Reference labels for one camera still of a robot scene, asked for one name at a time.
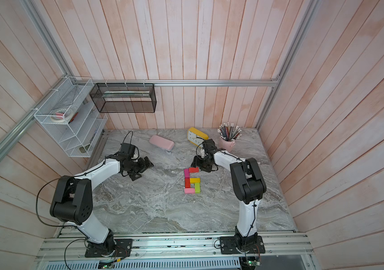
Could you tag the aluminium front rail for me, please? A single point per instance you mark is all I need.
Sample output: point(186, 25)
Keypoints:
point(70, 246)

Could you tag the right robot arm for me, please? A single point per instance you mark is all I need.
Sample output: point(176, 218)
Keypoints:
point(248, 184)

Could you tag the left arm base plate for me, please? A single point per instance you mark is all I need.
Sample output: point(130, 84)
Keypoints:
point(117, 247)

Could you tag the pink pencil case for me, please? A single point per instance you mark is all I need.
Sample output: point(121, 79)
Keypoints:
point(162, 143)

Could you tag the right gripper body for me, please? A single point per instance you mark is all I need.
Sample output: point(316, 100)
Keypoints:
point(203, 163)

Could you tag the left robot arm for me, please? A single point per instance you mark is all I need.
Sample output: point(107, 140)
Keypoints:
point(73, 198)

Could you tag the magenta block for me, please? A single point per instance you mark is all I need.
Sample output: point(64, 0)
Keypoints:
point(186, 173)

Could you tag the red block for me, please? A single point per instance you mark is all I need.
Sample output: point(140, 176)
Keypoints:
point(187, 183)
point(193, 170)

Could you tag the black mesh wall basket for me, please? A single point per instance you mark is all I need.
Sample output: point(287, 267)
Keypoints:
point(124, 97)

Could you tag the white wire shelf rack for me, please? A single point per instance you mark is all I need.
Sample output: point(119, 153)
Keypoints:
point(79, 137)

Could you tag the tape roll on shelf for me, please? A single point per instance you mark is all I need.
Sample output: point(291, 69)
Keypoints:
point(62, 115)

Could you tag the green block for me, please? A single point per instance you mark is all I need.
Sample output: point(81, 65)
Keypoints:
point(197, 187)

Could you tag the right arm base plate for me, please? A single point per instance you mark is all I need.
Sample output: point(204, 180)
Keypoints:
point(242, 245)

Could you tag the pink pencil cup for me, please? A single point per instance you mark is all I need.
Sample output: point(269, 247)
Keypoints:
point(227, 145)

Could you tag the pink block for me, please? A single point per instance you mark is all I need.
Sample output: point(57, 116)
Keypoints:
point(189, 190)

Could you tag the yellow alarm clock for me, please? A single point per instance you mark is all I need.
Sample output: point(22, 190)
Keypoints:
point(196, 136)

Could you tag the yellow block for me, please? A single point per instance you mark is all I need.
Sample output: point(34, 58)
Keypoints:
point(195, 180)

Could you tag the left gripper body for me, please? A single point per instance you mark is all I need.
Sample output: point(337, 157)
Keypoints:
point(134, 166)

